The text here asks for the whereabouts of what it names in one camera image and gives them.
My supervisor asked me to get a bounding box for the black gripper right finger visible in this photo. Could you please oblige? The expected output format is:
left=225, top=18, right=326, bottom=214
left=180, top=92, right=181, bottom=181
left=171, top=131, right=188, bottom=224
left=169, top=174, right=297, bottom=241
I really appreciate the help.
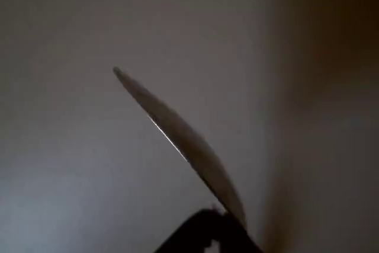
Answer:
left=217, top=210, right=265, bottom=253

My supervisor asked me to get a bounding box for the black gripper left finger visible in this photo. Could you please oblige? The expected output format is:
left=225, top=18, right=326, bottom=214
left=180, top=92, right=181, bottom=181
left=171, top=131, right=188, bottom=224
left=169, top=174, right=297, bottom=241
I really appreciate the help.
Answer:
left=153, top=208, right=221, bottom=253

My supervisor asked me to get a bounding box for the silver metal spoon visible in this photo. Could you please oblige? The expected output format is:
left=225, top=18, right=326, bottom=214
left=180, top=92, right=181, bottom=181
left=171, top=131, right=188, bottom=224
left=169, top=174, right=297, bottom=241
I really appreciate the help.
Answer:
left=112, top=66, right=247, bottom=226

